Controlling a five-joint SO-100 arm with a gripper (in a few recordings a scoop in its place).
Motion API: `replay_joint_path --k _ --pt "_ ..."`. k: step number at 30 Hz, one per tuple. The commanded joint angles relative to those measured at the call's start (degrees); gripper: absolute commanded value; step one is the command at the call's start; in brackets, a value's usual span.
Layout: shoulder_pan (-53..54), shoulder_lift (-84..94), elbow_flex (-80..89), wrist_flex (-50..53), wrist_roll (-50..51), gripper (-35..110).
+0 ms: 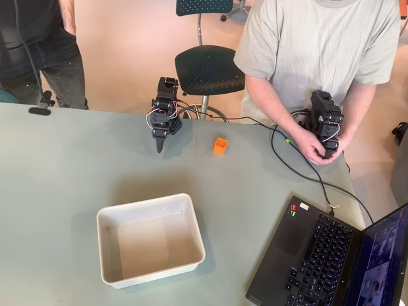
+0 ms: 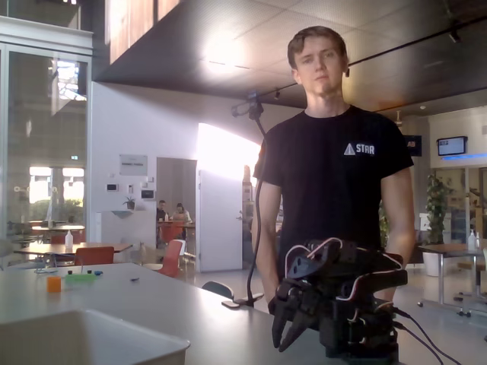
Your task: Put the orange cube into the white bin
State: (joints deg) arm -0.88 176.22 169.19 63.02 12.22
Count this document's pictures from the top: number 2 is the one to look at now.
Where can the dark chair backrest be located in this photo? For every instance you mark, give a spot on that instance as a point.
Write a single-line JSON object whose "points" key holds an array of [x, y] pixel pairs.
{"points": [[218, 289]]}

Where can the black gooseneck clamp mount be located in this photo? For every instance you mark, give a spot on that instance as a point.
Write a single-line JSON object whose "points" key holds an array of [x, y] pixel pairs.
{"points": [[254, 235]]}

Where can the green flat block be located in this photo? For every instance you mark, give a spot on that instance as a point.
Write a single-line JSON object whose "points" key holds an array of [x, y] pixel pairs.
{"points": [[80, 279]]}

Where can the seated person dark clothes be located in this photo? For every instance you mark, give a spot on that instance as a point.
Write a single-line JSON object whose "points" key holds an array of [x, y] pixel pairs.
{"points": [[161, 211]]}

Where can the seated person light clothes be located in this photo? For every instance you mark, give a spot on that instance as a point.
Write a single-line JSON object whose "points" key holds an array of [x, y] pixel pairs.
{"points": [[181, 214]]}

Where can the tall green potted plant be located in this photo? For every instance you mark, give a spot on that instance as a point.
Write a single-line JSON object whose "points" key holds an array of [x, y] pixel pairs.
{"points": [[437, 205]]}

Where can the white plant pot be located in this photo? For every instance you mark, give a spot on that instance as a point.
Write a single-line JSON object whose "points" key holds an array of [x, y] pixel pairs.
{"points": [[432, 264]]}

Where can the man's left forearm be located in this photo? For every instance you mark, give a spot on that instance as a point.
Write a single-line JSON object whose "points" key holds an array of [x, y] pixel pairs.
{"points": [[401, 243]]}

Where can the wooden cafe table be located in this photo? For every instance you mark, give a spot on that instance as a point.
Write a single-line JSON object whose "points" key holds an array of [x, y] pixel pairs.
{"points": [[76, 248]]}

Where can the white plastic bin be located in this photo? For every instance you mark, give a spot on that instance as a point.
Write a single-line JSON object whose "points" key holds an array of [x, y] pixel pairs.
{"points": [[87, 338]]}

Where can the webcam on gooseneck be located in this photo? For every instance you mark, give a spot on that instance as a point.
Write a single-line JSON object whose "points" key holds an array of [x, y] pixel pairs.
{"points": [[249, 106]]}

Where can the clear sanitiser bottle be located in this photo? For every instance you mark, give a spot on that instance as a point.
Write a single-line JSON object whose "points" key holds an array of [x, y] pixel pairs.
{"points": [[69, 240]]}

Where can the white door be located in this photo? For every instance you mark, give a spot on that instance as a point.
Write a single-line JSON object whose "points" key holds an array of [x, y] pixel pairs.
{"points": [[220, 220]]}

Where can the man in black t-shirt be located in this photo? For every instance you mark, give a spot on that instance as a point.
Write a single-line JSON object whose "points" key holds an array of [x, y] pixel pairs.
{"points": [[335, 182]]}

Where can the ceiling track spotlight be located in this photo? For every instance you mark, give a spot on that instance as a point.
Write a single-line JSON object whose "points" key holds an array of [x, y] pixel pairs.
{"points": [[347, 72], [454, 36], [277, 95]]}

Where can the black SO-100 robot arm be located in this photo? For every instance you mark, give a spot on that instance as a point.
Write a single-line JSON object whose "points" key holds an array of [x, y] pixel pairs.
{"points": [[380, 275]]}

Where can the sanitiser bottle with pump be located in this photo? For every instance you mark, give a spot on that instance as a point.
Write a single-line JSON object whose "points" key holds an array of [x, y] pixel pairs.
{"points": [[473, 241]]}

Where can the orange chair with white legs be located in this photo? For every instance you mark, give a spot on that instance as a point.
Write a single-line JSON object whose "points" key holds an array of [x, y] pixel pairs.
{"points": [[173, 254]]}

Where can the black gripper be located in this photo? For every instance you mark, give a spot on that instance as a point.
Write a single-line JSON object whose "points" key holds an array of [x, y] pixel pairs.
{"points": [[300, 304]]}

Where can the small orange cube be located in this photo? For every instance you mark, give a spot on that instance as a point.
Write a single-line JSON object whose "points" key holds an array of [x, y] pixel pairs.
{"points": [[54, 284]]}

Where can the small potted plant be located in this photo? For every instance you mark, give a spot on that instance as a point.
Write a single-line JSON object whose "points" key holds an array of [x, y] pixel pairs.
{"points": [[129, 202]]}

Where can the dark wall sign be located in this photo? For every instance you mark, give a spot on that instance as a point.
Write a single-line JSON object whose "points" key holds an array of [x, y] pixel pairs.
{"points": [[414, 145]]}

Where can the man's right forearm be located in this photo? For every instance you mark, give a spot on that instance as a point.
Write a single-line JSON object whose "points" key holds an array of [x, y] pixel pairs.
{"points": [[271, 262]]}

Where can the orange chair wide backrest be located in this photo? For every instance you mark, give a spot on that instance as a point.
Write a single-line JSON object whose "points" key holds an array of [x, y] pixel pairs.
{"points": [[94, 255]]}

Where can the grey table metal legs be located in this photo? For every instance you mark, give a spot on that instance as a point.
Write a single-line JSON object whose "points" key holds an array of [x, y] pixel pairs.
{"points": [[449, 249]]}

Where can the white wall notice board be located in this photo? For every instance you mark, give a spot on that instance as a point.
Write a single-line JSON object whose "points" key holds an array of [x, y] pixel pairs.
{"points": [[133, 164]]}

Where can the wall mounted screen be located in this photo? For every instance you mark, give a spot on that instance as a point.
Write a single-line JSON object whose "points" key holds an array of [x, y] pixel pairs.
{"points": [[452, 146]]}

